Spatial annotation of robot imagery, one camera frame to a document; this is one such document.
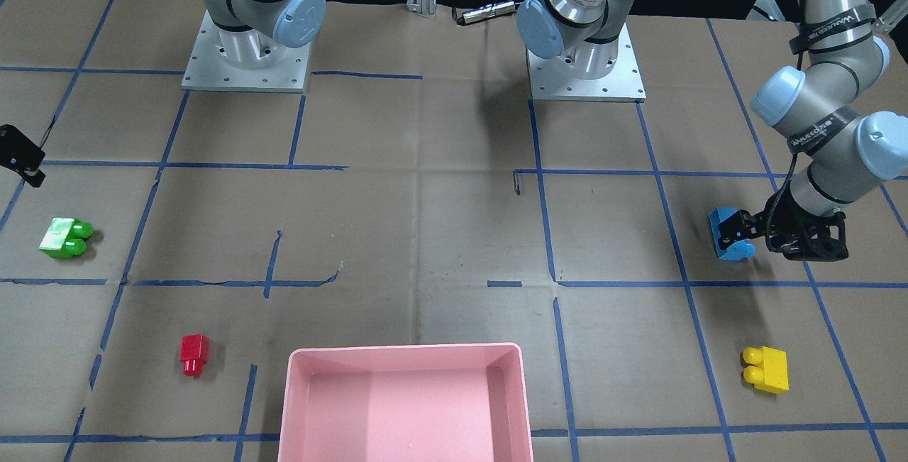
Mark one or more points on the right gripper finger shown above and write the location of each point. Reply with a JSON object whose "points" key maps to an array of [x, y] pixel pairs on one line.
{"points": [[21, 155]]}

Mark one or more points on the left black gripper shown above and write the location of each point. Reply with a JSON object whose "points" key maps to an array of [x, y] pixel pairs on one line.
{"points": [[779, 221]]}

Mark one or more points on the blue toy block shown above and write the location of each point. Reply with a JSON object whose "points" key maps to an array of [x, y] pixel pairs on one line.
{"points": [[712, 220]]}

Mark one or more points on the green toy block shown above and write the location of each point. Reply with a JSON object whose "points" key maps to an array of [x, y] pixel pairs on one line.
{"points": [[66, 237]]}

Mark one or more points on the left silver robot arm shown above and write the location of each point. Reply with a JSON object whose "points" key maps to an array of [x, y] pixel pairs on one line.
{"points": [[850, 154]]}

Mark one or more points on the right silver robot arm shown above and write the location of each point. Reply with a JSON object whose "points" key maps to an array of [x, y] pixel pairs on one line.
{"points": [[293, 23]]}

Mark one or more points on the pink plastic box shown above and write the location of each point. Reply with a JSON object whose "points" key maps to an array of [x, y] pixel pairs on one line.
{"points": [[448, 402]]}

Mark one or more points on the yellow toy block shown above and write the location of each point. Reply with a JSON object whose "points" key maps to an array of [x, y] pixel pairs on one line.
{"points": [[766, 369]]}

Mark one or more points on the brown paper table cover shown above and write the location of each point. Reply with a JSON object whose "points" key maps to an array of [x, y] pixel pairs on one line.
{"points": [[420, 195]]}

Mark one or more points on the red toy block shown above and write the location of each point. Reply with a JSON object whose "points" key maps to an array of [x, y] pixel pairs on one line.
{"points": [[194, 353]]}

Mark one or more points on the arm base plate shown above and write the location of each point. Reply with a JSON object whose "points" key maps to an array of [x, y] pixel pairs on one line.
{"points": [[248, 61], [589, 72]]}

